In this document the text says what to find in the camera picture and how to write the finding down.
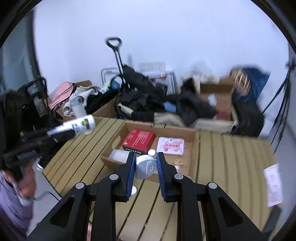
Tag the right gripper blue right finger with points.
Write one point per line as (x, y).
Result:
(164, 176)

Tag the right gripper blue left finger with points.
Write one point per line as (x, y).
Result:
(129, 173)

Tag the white round jar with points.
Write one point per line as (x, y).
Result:
(145, 166)

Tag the pink cartoon wallet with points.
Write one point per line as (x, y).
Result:
(171, 146)

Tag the small wooden block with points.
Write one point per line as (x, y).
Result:
(179, 163)

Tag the red and green box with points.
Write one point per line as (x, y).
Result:
(138, 141)

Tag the small white lid jar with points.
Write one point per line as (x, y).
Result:
(134, 190)

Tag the white tube bottle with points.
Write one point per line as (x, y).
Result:
(74, 126)

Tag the frosted plastic container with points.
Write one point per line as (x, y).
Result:
(119, 156)

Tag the person left hand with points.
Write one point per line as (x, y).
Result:
(27, 184)

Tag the cardboard tray box on table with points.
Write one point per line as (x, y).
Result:
(191, 149)

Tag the black stroller cart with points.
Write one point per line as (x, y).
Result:
(37, 101)

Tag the black clothes pile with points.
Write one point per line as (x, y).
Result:
(189, 106)

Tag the cardboard box left floor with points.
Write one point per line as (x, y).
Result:
(97, 105)

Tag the white thermos bottle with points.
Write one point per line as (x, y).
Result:
(77, 105)

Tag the beige clothes pile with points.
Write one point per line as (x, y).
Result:
(84, 92)

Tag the pink bag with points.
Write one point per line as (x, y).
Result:
(60, 94)

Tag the open cardboard box background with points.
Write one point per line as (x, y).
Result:
(219, 96)

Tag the white metal rack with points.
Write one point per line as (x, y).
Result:
(108, 78)

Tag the black backpack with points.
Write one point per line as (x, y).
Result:
(250, 118)

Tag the woven rattan ball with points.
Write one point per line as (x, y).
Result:
(241, 81)

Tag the blue bag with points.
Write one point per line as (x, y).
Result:
(258, 81)

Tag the wall power strip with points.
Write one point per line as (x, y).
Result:
(152, 66)

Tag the trolley handle black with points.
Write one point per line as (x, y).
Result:
(114, 43)

